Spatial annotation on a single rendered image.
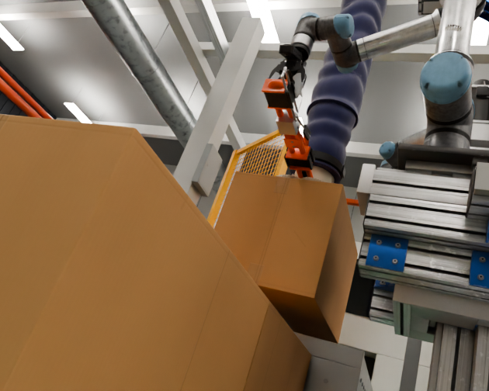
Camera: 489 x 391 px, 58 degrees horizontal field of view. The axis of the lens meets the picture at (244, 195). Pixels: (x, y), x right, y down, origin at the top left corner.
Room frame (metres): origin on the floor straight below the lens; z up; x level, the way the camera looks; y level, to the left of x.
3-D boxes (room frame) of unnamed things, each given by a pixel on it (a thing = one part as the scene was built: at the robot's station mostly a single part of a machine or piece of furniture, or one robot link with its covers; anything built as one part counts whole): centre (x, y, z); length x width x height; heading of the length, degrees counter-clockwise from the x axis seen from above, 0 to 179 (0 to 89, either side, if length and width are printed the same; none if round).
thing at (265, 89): (1.13, 0.01, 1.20); 0.08 x 0.07 x 0.05; 155
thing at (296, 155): (1.44, -0.15, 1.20); 0.10 x 0.08 x 0.06; 65
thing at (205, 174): (2.69, 0.29, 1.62); 0.20 x 0.05 x 0.30; 155
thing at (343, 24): (1.10, -0.11, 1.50); 0.11 x 0.11 x 0.08; 56
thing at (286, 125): (1.25, -0.06, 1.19); 0.07 x 0.07 x 0.04; 65
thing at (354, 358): (1.63, -0.23, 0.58); 0.70 x 0.03 x 0.06; 65
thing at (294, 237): (1.65, -0.25, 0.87); 0.60 x 0.40 x 0.40; 154
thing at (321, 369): (1.63, -0.23, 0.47); 0.70 x 0.03 x 0.15; 65
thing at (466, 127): (0.98, -0.47, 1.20); 0.13 x 0.12 x 0.14; 146
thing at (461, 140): (0.99, -0.48, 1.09); 0.15 x 0.15 x 0.10
